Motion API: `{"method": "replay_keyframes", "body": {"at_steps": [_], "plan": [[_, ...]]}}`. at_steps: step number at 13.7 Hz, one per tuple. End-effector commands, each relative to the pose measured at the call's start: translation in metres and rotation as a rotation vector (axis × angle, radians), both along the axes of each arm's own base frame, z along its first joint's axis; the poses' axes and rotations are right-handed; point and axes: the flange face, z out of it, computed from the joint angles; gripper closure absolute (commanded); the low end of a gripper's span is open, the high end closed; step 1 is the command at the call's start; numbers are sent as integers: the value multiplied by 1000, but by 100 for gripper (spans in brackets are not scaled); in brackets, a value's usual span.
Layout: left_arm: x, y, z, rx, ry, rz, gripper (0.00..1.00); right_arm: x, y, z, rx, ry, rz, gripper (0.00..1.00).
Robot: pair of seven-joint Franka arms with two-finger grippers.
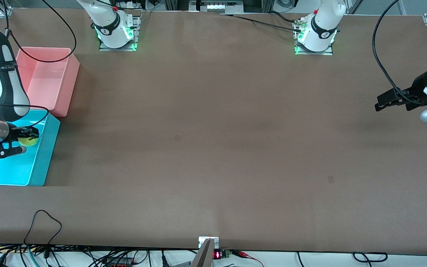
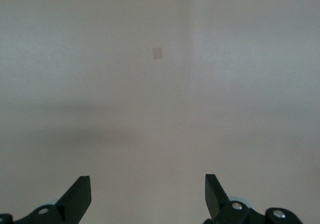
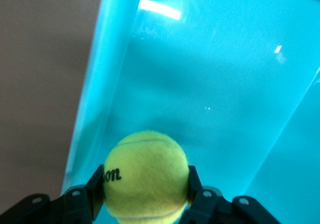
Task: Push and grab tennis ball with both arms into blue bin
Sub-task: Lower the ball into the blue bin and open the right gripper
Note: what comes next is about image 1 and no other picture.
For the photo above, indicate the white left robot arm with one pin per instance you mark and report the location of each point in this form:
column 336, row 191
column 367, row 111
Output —
column 321, row 29

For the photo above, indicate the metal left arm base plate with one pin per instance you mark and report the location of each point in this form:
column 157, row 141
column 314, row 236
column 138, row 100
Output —
column 315, row 52

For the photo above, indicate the grey metal camera mount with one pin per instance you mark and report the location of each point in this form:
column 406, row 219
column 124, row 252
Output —
column 206, row 252

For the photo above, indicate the circuit board with red display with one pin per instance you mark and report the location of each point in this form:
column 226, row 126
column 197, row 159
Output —
column 221, row 254

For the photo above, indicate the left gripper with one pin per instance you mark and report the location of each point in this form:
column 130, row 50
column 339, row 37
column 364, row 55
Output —
column 419, row 87

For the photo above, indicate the metal box with white lights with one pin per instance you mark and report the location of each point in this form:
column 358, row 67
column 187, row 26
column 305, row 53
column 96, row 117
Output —
column 217, row 6

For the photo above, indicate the yellow-green tennis ball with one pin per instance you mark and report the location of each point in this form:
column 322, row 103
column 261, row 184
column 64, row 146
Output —
column 28, row 141

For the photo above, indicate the blue plastic bin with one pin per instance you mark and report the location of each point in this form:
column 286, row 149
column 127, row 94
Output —
column 32, row 167

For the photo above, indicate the orange connector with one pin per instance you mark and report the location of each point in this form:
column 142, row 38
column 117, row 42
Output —
column 119, row 264

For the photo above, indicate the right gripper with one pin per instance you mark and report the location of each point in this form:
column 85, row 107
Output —
column 14, row 132

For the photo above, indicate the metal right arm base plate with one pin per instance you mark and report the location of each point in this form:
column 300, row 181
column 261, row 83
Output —
column 135, row 35

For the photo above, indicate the pink plastic bin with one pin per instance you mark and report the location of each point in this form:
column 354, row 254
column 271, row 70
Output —
column 50, row 79

